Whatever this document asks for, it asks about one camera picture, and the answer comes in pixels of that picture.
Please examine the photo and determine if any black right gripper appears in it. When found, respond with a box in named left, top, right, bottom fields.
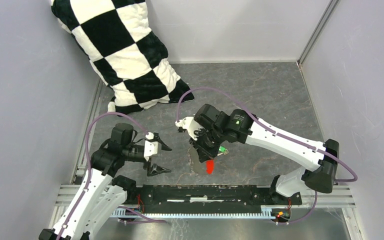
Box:
left=188, top=127, right=225, bottom=162

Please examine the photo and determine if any small green object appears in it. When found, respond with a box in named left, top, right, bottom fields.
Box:
left=217, top=146, right=229, bottom=156

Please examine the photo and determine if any metal key holder red handle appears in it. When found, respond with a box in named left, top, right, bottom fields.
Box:
left=188, top=146, right=215, bottom=175

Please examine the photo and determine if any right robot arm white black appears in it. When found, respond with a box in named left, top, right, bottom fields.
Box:
left=176, top=104, right=339, bottom=204

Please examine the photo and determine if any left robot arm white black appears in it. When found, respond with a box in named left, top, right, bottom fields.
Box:
left=38, top=123, right=171, bottom=240

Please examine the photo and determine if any black white checkered pillow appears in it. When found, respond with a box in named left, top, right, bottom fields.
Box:
left=51, top=0, right=195, bottom=115

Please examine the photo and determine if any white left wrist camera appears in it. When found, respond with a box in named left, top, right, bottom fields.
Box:
left=143, top=139, right=161, bottom=160

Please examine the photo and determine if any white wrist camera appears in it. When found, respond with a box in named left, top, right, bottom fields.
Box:
left=143, top=139, right=161, bottom=160
left=175, top=116, right=204, bottom=141

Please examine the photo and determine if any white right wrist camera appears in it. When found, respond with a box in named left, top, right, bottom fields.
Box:
left=175, top=116, right=204, bottom=141

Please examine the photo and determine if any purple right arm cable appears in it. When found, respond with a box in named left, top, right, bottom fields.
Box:
left=175, top=87, right=359, bottom=225

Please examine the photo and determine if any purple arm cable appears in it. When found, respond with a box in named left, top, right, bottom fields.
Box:
left=55, top=111, right=168, bottom=240
left=175, top=87, right=359, bottom=225

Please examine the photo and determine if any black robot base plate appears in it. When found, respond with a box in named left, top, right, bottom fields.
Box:
left=125, top=185, right=303, bottom=214

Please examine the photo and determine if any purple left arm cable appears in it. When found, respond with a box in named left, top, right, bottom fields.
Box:
left=55, top=111, right=168, bottom=240

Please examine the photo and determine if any aluminium frame rail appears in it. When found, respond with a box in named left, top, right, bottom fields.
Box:
left=50, top=184, right=356, bottom=224

